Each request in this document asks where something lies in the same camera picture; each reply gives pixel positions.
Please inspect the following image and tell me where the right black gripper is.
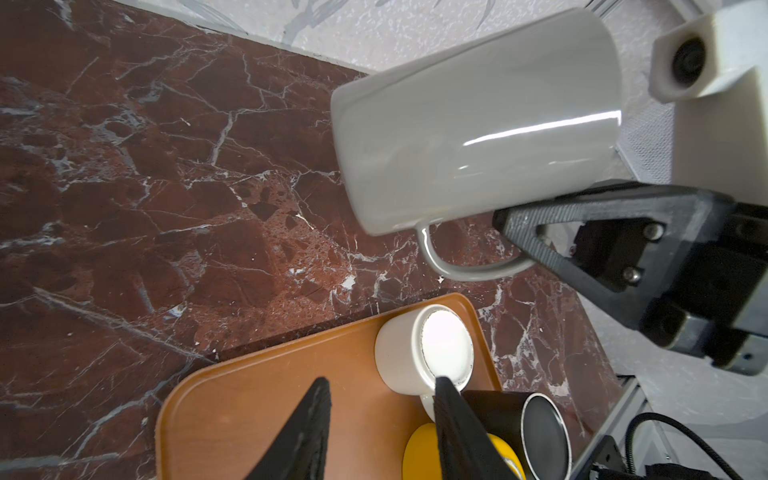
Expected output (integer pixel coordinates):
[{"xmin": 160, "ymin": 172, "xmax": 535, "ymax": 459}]
[{"xmin": 493, "ymin": 183, "xmax": 767, "ymax": 376}]

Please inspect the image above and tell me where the brown rectangular tray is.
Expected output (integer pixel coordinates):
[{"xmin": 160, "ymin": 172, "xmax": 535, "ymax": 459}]
[{"xmin": 154, "ymin": 292, "xmax": 503, "ymax": 480}]

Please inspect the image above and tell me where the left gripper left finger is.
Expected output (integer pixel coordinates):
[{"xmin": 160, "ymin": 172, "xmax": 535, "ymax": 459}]
[{"xmin": 246, "ymin": 377, "xmax": 332, "ymax": 480}]

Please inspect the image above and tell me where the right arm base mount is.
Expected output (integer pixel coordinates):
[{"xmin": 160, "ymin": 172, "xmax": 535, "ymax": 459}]
[{"xmin": 569, "ymin": 411, "xmax": 745, "ymax": 480}]

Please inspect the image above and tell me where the yellow mug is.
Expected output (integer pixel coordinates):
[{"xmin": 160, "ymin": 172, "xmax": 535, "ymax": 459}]
[{"xmin": 402, "ymin": 423, "xmax": 526, "ymax": 479}]

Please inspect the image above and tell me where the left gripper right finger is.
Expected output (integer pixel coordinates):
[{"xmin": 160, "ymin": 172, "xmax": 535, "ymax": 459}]
[{"xmin": 433, "ymin": 377, "xmax": 515, "ymax": 480}]

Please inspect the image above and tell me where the black mug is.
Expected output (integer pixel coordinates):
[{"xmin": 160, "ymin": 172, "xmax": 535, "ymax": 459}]
[{"xmin": 462, "ymin": 391, "xmax": 573, "ymax": 480}]

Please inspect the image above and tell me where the grey mug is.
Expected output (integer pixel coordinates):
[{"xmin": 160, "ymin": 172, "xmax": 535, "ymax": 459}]
[{"xmin": 331, "ymin": 8, "xmax": 622, "ymax": 282}]

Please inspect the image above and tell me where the cream white mug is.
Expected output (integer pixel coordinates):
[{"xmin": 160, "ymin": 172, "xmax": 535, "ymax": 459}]
[{"xmin": 375, "ymin": 304, "xmax": 475, "ymax": 419}]

